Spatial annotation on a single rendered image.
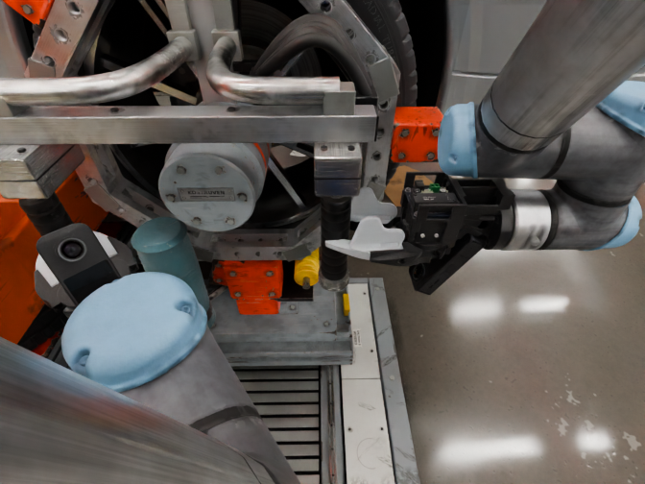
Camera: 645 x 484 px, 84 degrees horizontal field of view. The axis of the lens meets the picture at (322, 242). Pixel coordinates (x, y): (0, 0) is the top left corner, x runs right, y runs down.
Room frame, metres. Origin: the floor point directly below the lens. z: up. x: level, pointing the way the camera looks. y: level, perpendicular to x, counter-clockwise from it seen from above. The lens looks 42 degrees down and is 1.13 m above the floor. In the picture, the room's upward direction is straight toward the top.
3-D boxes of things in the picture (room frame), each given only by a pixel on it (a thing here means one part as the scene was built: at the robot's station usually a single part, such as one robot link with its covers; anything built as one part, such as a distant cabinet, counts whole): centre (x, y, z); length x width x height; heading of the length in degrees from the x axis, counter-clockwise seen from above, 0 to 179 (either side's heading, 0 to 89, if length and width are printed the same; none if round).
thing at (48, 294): (0.26, 0.28, 0.83); 0.09 x 0.05 x 0.02; 54
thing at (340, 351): (0.74, 0.16, 0.13); 0.50 x 0.36 x 0.10; 91
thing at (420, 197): (0.34, -0.16, 0.86); 0.12 x 0.08 x 0.09; 92
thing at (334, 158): (0.37, -0.02, 0.93); 0.09 x 0.05 x 0.05; 1
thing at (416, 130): (0.58, -0.16, 0.85); 0.09 x 0.08 x 0.07; 91
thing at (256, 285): (0.61, 0.16, 0.48); 0.16 x 0.12 x 0.17; 1
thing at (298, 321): (0.74, 0.16, 0.32); 0.40 x 0.30 x 0.28; 91
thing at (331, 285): (0.34, -0.02, 0.83); 0.04 x 0.04 x 0.16
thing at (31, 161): (0.36, 0.32, 0.93); 0.09 x 0.05 x 0.05; 1
